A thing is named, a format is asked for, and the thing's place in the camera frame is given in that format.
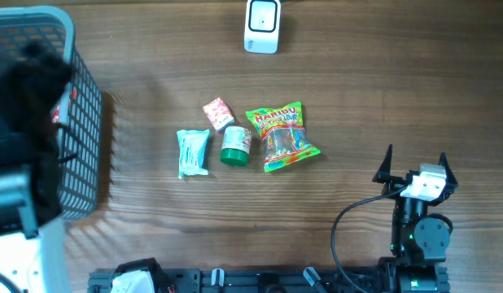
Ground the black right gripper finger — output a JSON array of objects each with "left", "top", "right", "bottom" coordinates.
[
  {"left": 439, "top": 152, "right": 458, "bottom": 191},
  {"left": 372, "top": 144, "right": 406, "bottom": 184}
]

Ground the Haribo gummy bag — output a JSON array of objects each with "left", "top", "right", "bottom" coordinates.
[{"left": 246, "top": 101, "right": 321, "bottom": 173}]

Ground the green lid jar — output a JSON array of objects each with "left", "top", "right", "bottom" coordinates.
[{"left": 220, "top": 126, "right": 252, "bottom": 167}]

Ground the small red white box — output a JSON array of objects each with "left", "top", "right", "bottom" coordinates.
[{"left": 203, "top": 98, "right": 234, "bottom": 132}]

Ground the teal white tissue pack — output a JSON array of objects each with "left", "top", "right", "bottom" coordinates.
[{"left": 177, "top": 129, "right": 210, "bottom": 180}]

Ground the red stick sachet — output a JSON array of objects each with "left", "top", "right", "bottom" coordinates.
[{"left": 51, "top": 104, "right": 60, "bottom": 124}]

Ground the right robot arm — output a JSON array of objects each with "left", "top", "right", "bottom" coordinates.
[{"left": 373, "top": 146, "right": 458, "bottom": 292}]

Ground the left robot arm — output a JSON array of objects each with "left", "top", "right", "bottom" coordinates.
[{"left": 0, "top": 42, "right": 78, "bottom": 292}]

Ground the white barcode scanner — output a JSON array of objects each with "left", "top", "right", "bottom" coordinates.
[{"left": 243, "top": 0, "right": 282, "bottom": 55}]

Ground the grey plastic mesh basket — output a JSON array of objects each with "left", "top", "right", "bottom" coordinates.
[{"left": 0, "top": 6, "right": 103, "bottom": 221}]

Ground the black camera cable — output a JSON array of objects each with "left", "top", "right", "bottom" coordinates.
[{"left": 330, "top": 185, "right": 409, "bottom": 293}]

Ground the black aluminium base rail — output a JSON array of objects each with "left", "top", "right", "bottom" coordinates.
[{"left": 87, "top": 266, "right": 450, "bottom": 293}]

